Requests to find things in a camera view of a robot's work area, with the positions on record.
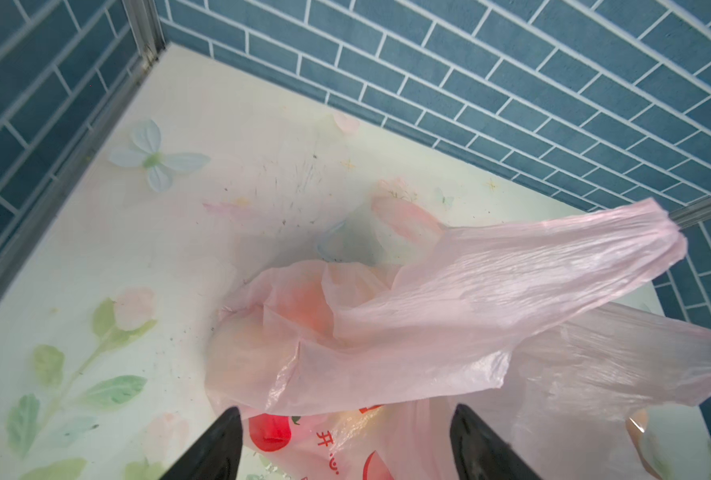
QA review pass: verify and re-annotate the pink plastic bag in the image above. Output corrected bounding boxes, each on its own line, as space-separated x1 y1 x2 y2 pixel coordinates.
205 196 711 479

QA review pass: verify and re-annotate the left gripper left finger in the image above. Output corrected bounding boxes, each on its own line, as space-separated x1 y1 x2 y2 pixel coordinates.
161 407 244 480

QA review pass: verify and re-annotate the peach lotus shaped bowl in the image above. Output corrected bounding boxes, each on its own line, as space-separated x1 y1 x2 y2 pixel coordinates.
625 409 661 479

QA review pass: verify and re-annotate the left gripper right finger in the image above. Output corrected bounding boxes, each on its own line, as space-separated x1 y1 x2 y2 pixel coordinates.
449 404 541 480

